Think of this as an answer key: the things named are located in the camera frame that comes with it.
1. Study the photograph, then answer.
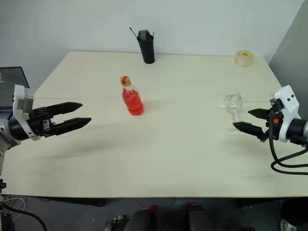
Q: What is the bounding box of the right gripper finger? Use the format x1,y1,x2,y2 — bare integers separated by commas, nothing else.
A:
232,121,267,139
247,108,271,119

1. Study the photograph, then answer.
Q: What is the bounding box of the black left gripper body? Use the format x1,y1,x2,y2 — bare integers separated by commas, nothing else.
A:
27,107,58,138

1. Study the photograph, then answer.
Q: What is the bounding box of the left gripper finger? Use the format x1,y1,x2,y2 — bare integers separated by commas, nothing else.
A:
47,102,83,117
51,117,92,136

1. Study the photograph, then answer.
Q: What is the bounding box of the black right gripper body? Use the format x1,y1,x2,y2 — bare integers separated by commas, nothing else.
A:
258,99,283,143

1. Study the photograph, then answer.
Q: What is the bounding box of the red and yellow bottle cap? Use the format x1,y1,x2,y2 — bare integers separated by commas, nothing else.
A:
119,75,132,87

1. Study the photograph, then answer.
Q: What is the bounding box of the translucent tape roll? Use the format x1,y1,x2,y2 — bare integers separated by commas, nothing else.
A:
233,50,256,68

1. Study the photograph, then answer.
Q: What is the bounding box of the black tall holder cup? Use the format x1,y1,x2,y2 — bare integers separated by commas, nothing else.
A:
136,29,155,64

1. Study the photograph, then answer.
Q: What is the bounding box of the dark rounded shape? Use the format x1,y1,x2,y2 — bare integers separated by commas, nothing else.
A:
187,203,213,231
125,205,159,231

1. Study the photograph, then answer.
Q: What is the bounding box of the white shoe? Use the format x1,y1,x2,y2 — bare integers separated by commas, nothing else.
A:
280,217,299,231

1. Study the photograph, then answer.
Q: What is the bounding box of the small black metal device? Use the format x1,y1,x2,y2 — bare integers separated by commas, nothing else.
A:
105,215,128,231

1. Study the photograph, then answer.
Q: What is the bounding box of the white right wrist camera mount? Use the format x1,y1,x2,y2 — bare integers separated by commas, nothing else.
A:
269,85,302,143

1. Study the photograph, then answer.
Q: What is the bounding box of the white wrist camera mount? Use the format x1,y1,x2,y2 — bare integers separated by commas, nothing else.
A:
269,85,302,143
12,84,41,141

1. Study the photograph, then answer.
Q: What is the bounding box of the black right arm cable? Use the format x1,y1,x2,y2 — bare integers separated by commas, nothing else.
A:
268,112,308,175

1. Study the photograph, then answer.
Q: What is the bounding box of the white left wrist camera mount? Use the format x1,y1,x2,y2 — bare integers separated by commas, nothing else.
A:
12,84,41,141

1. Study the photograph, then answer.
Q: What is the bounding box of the thin white cable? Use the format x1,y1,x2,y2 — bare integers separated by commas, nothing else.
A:
0,195,26,221

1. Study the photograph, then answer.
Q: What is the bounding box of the thick black cable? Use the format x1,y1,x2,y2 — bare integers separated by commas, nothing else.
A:
0,204,48,231

